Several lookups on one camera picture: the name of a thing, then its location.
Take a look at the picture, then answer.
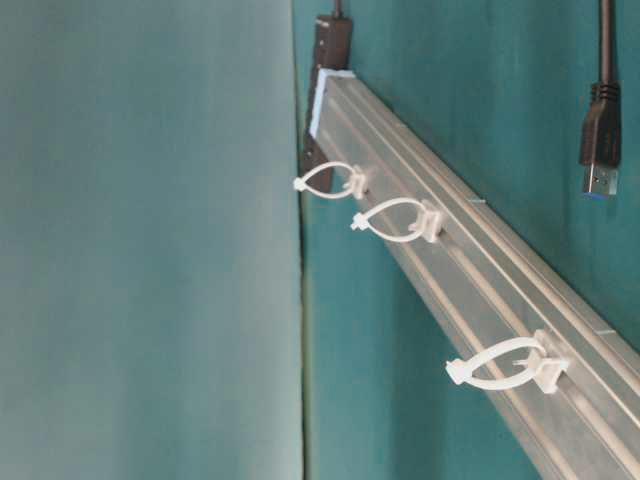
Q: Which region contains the black USB hub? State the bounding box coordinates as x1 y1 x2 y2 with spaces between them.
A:
299 14 353 174

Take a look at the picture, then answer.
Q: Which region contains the white ring far from hub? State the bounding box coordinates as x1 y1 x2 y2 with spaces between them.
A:
444 328 570 395

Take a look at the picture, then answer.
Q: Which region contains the white ring near hub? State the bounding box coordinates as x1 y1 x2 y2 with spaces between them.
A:
292 160 370 201

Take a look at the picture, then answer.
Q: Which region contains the white middle ring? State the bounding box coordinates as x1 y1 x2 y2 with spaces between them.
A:
350 196 445 245

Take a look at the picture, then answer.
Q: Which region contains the black USB cable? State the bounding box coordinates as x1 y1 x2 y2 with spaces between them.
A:
578 0 624 199

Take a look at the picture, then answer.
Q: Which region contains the aluminium extrusion rail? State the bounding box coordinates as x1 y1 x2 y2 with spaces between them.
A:
313 73 639 479

